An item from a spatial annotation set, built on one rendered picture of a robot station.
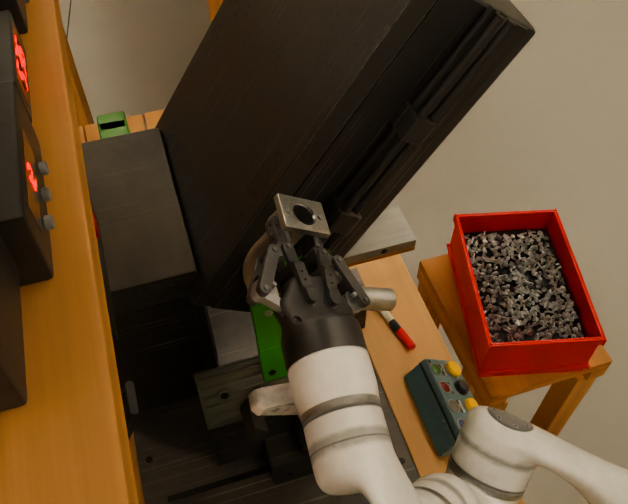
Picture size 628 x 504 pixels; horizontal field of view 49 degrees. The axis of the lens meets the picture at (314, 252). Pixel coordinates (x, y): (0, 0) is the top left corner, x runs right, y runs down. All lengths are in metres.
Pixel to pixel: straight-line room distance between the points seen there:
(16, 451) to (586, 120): 2.94
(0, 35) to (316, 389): 0.44
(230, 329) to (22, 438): 0.80
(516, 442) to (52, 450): 0.51
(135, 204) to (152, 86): 2.27
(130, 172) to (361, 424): 0.62
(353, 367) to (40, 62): 0.45
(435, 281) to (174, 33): 2.41
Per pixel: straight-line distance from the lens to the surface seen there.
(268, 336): 0.96
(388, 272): 1.35
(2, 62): 0.71
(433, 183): 2.79
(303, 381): 0.59
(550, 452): 0.83
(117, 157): 1.10
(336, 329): 0.60
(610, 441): 2.32
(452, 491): 0.67
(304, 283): 0.63
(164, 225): 0.99
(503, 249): 1.45
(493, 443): 0.82
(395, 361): 1.24
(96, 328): 0.54
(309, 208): 0.69
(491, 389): 1.36
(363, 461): 0.57
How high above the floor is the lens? 1.97
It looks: 52 degrees down
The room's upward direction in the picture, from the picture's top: straight up
